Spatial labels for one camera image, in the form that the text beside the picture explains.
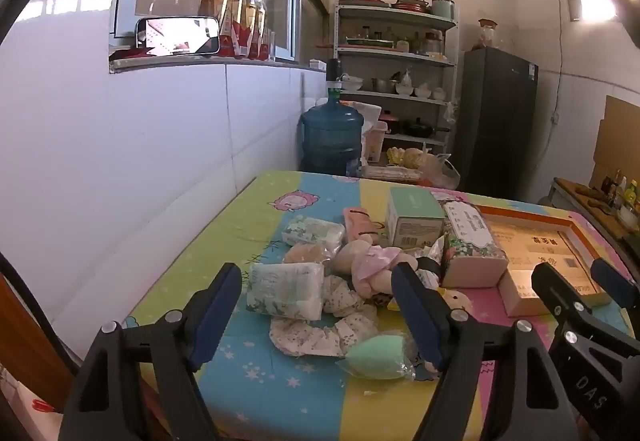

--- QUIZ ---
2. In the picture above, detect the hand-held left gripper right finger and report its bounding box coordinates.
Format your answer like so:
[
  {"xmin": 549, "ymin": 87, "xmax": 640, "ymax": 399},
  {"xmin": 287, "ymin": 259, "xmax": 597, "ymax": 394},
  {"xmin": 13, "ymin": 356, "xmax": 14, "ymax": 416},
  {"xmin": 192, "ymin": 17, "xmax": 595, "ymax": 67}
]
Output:
[{"xmin": 391, "ymin": 262, "xmax": 581, "ymax": 441}]

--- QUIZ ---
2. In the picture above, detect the white sack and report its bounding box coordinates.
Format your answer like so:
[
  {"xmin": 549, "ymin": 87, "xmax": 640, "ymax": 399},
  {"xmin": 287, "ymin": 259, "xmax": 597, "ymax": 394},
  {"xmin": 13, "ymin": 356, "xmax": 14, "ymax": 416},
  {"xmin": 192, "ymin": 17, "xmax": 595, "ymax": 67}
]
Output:
[{"xmin": 342, "ymin": 101, "xmax": 383, "ymax": 128}]

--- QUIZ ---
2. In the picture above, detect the glass jar red lid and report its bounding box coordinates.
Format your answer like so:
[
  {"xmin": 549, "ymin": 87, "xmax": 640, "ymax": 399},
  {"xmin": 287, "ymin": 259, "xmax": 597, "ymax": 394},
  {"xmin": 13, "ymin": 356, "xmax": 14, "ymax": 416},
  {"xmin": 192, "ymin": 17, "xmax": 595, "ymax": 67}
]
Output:
[{"xmin": 477, "ymin": 18, "xmax": 500, "ymax": 50}]

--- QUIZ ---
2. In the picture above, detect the red cooking pot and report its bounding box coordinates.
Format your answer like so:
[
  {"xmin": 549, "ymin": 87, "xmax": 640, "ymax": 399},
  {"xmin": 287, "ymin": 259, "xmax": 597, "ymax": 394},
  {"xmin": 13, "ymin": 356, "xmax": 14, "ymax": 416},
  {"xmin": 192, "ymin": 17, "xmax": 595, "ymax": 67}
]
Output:
[{"xmin": 377, "ymin": 110, "xmax": 401, "ymax": 134}]

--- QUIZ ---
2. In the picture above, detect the white metal shelf rack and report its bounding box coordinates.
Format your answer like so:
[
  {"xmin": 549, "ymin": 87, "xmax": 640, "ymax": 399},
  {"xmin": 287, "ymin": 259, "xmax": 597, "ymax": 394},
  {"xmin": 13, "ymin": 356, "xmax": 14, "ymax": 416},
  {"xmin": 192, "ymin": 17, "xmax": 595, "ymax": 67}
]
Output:
[{"xmin": 334, "ymin": 1, "xmax": 460, "ymax": 156}]

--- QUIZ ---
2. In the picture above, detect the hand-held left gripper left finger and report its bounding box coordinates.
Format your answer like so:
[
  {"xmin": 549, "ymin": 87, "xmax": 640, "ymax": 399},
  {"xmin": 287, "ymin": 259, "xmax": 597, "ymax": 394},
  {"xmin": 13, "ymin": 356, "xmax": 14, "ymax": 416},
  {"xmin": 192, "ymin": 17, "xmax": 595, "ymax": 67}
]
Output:
[{"xmin": 59, "ymin": 262, "xmax": 243, "ymax": 441}]

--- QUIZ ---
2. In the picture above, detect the floral tissue pack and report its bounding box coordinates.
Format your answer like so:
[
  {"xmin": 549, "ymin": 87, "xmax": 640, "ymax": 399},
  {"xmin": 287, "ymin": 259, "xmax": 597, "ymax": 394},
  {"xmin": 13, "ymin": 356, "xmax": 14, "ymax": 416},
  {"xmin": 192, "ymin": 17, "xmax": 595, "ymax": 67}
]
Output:
[{"xmin": 440, "ymin": 200, "xmax": 510, "ymax": 290}]

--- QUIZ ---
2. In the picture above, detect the clear plastic container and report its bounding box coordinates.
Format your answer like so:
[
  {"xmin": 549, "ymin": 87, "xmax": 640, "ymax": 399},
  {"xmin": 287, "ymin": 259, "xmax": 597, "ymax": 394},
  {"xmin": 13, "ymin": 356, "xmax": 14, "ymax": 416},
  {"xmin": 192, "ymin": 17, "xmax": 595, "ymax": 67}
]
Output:
[{"xmin": 362, "ymin": 123, "xmax": 391, "ymax": 164}]

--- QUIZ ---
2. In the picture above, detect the black cable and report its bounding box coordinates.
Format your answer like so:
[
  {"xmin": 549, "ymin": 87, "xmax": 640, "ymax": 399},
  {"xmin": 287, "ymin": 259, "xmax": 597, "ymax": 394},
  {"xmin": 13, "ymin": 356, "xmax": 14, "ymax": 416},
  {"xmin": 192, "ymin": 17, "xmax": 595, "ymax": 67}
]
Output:
[{"xmin": 0, "ymin": 252, "xmax": 82, "ymax": 368}]

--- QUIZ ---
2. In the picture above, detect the plastic bag with cabbage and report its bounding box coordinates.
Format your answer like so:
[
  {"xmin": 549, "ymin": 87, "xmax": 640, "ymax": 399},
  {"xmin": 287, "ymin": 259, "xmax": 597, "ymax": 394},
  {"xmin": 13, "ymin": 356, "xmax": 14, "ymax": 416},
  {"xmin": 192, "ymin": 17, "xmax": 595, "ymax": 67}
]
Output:
[{"xmin": 387, "ymin": 146, "xmax": 461, "ymax": 190}]

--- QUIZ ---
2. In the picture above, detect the kitchen counter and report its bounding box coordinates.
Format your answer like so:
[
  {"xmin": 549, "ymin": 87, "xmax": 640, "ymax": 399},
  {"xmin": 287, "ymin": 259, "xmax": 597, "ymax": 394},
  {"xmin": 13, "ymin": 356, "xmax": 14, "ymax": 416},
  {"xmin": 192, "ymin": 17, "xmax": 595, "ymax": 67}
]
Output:
[{"xmin": 550, "ymin": 177, "xmax": 640, "ymax": 244}]

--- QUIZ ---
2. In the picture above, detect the cardboard sheet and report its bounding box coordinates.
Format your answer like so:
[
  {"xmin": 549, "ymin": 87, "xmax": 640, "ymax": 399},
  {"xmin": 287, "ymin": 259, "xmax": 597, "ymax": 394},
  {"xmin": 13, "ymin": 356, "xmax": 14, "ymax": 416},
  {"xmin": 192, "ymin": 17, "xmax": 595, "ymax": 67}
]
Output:
[{"xmin": 590, "ymin": 96, "xmax": 640, "ymax": 192}]

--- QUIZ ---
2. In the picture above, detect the wooden board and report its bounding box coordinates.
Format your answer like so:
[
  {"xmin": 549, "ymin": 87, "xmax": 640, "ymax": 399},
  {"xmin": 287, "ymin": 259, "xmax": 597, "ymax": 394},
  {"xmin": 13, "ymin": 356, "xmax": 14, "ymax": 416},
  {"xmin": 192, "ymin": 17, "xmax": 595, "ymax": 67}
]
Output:
[{"xmin": 0, "ymin": 273, "xmax": 68, "ymax": 414}]

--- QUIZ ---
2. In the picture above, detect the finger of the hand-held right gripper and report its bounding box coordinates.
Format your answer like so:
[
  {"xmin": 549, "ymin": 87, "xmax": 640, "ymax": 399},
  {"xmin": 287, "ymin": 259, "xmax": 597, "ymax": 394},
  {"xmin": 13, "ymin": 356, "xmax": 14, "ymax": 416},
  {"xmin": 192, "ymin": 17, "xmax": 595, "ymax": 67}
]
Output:
[
  {"xmin": 531, "ymin": 262, "xmax": 602, "ymax": 328},
  {"xmin": 591, "ymin": 258, "xmax": 640, "ymax": 310}
]

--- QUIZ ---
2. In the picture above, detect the smartphone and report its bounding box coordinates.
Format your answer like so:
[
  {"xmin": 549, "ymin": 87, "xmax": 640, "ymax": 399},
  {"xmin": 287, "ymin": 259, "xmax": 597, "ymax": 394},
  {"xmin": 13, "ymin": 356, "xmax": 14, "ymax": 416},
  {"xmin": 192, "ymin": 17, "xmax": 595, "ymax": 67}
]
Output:
[{"xmin": 136, "ymin": 16, "xmax": 221, "ymax": 58}]

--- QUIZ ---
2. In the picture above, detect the black water pump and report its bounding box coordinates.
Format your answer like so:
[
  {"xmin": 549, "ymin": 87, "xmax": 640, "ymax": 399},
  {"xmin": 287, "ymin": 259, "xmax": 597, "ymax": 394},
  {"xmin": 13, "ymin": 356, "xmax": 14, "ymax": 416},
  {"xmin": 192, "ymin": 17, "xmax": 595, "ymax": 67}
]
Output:
[{"xmin": 325, "ymin": 59, "xmax": 347, "ymax": 99}]

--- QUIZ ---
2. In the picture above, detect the brown puff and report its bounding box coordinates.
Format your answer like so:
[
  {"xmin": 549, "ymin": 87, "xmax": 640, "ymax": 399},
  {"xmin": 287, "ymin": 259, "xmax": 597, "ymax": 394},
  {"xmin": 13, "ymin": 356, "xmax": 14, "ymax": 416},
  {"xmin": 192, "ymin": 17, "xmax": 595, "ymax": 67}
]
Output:
[{"xmin": 284, "ymin": 242, "xmax": 337, "ymax": 268}]

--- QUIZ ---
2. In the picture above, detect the green makeup sponge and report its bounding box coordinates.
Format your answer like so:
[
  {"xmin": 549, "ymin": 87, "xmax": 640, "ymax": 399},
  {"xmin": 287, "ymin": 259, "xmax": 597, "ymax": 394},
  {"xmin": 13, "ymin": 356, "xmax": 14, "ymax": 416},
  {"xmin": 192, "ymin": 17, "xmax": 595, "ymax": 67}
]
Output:
[{"xmin": 336, "ymin": 334, "xmax": 417, "ymax": 381}]

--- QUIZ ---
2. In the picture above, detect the blue water jug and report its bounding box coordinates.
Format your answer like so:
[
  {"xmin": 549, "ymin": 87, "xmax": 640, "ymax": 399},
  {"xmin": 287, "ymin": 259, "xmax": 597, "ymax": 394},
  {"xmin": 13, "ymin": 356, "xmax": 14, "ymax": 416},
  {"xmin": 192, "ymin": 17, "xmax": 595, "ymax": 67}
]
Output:
[{"xmin": 300, "ymin": 96, "xmax": 365, "ymax": 176}]

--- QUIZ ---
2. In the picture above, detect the plush doll pink dress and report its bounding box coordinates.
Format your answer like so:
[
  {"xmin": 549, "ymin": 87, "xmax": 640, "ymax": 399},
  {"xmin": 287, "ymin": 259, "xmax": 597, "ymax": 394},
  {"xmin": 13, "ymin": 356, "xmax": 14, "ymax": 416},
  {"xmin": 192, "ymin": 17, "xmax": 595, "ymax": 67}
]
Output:
[{"xmin": 331, "ymin": 240, "xmax": 419, "ymax": 298}]

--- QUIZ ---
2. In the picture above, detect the red cloth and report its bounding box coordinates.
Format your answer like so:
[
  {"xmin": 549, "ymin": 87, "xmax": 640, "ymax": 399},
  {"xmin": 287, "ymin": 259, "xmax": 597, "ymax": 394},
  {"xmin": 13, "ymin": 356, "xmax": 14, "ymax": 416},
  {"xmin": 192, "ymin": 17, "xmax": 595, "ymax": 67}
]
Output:
[{"xmin": 109, "ymin": 47, "xmax": 151, "ymax": 63}]

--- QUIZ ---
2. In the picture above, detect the black wok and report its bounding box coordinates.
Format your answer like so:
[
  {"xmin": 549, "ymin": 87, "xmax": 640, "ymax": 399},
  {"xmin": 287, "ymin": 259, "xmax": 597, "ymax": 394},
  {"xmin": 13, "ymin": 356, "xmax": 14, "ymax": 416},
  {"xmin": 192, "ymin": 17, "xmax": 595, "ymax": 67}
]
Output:
[{"xmin": 402, "ymin": 118, "xmax": 451, "ymax": 138}]

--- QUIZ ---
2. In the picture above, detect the dark grey fridge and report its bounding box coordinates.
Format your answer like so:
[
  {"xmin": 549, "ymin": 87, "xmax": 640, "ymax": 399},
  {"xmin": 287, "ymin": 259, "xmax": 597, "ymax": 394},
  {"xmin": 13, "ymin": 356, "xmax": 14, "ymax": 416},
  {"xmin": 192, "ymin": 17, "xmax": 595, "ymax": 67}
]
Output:
[{"xmin": 452, "ymin": 47, "xmax": 540, "ymax": 198}]

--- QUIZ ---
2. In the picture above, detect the shiny packet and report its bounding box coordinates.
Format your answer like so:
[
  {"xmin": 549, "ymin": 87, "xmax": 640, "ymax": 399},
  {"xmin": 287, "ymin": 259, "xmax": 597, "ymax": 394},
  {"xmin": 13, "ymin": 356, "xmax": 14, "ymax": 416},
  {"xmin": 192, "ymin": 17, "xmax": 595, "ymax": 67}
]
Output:
[{"xmin": 409, "ymin": 233, "xmax": 447, "ymax": 272}]

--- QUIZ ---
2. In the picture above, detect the colourful printed blanket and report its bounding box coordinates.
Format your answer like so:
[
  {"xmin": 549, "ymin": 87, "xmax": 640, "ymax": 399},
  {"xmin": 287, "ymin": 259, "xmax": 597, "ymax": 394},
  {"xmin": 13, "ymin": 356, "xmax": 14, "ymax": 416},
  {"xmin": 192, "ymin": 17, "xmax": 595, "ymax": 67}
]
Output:
[{"xmin": 127, "ymin": 170, "xmax": 637, "ymax": 441}]

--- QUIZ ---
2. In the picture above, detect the white red plastic bag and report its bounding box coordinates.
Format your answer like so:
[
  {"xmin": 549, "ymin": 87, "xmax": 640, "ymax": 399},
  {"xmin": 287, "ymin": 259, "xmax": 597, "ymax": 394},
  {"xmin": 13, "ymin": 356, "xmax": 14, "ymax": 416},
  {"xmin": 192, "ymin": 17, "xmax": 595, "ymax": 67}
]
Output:
[{"xmin": 0, "ymin": 366, "xmax": 61, "ymax": 441}]

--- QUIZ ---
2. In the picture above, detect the small beige plush toy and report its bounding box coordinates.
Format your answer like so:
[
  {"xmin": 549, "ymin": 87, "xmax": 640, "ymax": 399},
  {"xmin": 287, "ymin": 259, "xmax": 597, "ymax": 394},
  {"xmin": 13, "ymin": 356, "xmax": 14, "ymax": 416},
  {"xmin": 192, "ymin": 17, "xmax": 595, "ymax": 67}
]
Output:
[{"xmin": 440, "ymin": 288, "xmax": 474, "ymax": 318}]

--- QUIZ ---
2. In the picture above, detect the green cardboard box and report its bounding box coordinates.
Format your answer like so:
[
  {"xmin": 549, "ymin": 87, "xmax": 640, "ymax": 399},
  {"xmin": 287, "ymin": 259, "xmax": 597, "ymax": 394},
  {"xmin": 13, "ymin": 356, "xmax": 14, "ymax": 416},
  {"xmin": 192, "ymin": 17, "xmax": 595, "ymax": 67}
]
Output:
[{"xmin": 385, "ymin": 187, "xmax": 446, "ymax": 250}]

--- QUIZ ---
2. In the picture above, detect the flat wrapped food packet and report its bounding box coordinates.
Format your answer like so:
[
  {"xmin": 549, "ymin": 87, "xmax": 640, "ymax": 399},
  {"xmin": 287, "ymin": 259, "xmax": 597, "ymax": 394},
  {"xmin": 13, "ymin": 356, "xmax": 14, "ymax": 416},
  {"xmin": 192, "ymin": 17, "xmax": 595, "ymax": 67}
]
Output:
[{"xmin": 360, "ymin": 165, "xmax": 426, "ymax": 184}]

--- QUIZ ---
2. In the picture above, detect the small green patterned diaper pack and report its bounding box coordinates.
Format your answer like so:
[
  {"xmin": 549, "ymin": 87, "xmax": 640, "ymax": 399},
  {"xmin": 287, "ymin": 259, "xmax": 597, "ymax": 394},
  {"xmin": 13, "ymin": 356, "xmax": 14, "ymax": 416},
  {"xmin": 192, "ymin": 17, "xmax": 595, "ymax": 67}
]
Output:
[{"xmin": 281, "ymin": 216, "xmax": 347, "ymax": 248}]

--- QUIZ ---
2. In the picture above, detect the shallow orange cardboard box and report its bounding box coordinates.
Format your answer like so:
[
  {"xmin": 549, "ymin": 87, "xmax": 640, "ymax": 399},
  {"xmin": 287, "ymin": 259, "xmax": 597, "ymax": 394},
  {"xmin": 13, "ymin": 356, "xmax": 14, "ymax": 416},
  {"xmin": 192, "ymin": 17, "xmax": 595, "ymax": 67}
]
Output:
[{"xmin": 477, "ymin": 205, "xmax": 615, "ymax": 318}]

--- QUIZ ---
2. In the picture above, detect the pink packet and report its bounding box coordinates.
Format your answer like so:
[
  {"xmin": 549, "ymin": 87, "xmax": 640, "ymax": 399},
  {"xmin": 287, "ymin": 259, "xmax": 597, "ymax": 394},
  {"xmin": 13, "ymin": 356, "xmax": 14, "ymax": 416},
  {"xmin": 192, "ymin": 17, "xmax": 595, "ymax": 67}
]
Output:
[{"xmin": 342, "ymin": 207, "xmax": 387, "ymax": 242}]

